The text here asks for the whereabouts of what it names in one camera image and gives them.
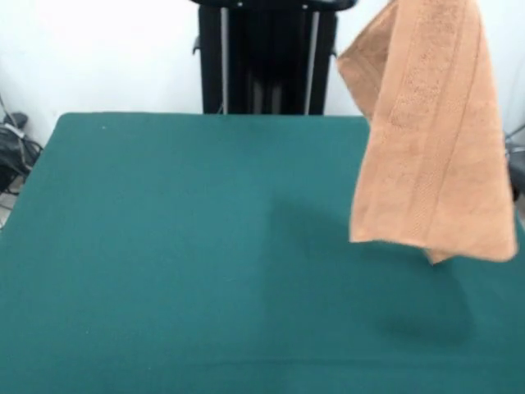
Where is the dark green table cloth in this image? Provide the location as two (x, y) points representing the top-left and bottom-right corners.
(0, 112), (525, 394)

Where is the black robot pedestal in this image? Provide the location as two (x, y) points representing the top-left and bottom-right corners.
(190, 0), (361, 115)

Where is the orange terry towel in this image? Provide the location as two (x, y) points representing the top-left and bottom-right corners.
(336, 0), (518, 266)

